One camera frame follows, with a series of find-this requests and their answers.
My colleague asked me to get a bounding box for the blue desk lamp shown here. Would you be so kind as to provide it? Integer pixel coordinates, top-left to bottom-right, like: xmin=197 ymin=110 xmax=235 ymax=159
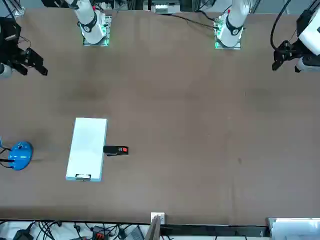
xmin=8 ymin=141 xmax=34 ymax=172

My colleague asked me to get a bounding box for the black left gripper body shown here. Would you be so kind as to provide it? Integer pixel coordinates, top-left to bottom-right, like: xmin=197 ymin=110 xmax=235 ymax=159
xmin=281 ymin=40 xmax=310 ymax=63

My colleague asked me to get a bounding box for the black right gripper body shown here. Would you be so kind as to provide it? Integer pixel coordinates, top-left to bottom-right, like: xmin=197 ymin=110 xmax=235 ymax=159
xmin=0 ymin=46 xmax=32 ymax=67

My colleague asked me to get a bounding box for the white paper sheet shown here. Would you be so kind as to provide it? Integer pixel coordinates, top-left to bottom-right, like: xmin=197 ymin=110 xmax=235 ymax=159
xmin=66 ymin=117 xmax=108 ymax=179

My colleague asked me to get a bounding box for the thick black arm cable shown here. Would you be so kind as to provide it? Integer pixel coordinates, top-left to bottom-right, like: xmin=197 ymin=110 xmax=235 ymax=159
xmin=270 ymin=0 xmax=294 ymax=51

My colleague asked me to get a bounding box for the black stapler with red label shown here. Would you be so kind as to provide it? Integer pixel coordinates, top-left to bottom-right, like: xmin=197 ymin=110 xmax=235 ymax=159
xmin=103 ymin=145 xmax=130 ymax=157

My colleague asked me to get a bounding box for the black and orange power strip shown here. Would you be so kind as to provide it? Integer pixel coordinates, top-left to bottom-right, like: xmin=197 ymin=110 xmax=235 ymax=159
xmin=91 ymin=225 xmax=111 ymax=240

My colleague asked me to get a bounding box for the aluminium camera post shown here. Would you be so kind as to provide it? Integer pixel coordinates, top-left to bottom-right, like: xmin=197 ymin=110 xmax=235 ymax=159
xmin=144 ymin=211 xmax=166 ymax=240

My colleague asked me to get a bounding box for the black lamp cable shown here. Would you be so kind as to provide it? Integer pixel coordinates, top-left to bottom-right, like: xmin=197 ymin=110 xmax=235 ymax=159
xmin=0 ymin=146 xmax=16 ymax=169

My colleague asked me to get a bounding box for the metal tray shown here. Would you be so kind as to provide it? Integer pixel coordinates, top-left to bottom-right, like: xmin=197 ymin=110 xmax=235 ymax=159
xmin=265 ymin=217 xmax=320 ymax=240

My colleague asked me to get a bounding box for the large black power adapter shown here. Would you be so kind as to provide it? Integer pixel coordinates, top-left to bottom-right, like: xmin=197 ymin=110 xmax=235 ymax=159
xmin=12 ymin=227 xmax=35 ymax=240

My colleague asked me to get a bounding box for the light blue clipboard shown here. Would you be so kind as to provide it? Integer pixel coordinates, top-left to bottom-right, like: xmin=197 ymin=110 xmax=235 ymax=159
xmin=65 ymin=117 xmax=109 ymax=182

